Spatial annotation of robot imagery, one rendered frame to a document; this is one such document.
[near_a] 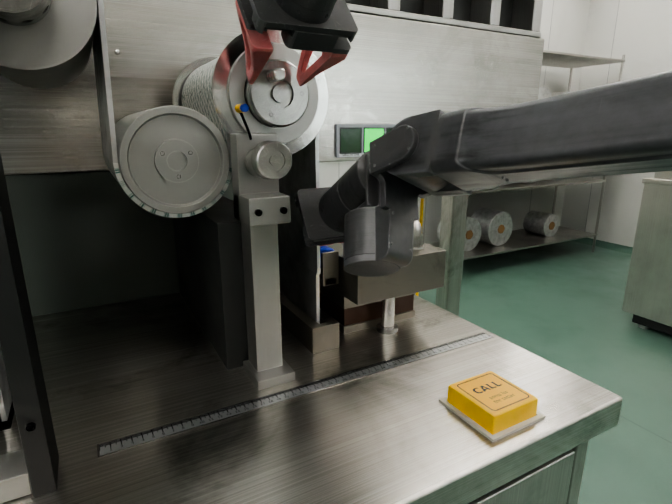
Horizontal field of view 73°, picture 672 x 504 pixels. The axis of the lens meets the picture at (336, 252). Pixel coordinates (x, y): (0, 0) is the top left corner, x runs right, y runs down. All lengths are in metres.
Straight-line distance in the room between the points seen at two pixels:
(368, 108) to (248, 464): 0.77
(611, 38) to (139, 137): 5.30
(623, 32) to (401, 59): 4.57
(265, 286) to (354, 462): 0.22
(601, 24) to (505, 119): 5.32
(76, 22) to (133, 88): 0.33
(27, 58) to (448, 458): 0.56
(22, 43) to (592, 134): 0.50
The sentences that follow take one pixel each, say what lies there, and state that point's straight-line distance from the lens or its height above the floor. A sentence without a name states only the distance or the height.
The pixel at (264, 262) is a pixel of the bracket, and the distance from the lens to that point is 0.55.
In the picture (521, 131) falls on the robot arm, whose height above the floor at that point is 1.21.
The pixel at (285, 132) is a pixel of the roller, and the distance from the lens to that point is 0.58.
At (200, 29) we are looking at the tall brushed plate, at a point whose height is 1.38.
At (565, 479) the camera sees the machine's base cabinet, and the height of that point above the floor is 0.78.
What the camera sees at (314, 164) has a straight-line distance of 0.61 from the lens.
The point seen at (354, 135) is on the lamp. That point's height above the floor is 1.20.
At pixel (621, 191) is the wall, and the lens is 5.41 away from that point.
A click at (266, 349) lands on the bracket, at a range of 0.59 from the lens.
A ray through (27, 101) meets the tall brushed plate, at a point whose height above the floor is 1.25.
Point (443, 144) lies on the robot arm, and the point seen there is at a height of 1.20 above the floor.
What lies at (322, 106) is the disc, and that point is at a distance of 0.61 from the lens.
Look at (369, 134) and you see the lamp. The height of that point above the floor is 1.20.
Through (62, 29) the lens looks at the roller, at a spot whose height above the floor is 1.30.
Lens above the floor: 1.21
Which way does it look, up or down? 15 degrees down
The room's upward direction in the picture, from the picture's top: straight up
